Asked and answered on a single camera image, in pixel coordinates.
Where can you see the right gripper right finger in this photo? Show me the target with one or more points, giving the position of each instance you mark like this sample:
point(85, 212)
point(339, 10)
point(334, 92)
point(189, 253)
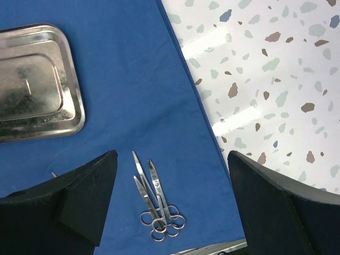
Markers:
point(280, 215)

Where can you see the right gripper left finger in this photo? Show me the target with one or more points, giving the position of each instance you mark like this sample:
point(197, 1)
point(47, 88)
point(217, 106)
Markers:
point(64, 215)

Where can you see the steel hemostat forceps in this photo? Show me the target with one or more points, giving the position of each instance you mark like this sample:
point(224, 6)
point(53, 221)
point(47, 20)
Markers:
point(149, 186)

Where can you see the blue surgical drape cloth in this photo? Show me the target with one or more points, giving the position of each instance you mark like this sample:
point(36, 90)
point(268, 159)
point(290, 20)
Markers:
point(138, 95)

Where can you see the steel scissors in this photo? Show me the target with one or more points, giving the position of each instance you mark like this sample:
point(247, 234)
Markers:
point(176, 221)

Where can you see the stainless steel instrument tray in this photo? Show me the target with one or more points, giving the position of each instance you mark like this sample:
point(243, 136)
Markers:
point(40, 92)

